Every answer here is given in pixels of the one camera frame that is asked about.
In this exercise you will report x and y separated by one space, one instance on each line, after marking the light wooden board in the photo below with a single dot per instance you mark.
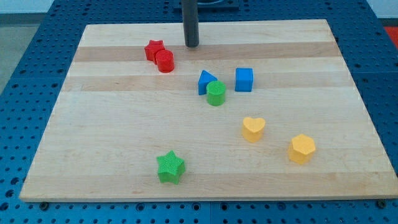
116 113

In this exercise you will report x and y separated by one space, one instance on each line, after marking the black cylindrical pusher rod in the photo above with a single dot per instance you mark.
190 22

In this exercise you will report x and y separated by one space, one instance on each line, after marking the red cylinder block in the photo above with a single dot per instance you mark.
165 61

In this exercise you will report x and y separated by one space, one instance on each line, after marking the green star block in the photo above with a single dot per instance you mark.
170 168

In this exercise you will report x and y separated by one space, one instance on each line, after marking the red star block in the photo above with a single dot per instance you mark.
155 51

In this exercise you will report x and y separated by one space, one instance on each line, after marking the blue cube block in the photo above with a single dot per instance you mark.
244 78

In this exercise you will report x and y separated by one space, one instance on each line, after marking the blue triangle block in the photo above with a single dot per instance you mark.
204 79

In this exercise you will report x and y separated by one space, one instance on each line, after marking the yellow hexagon block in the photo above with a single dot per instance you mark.
301 149

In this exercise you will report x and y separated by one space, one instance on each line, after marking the green cylinder block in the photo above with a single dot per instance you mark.
216 93

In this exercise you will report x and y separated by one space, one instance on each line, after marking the yellow heart block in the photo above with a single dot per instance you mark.
253 128

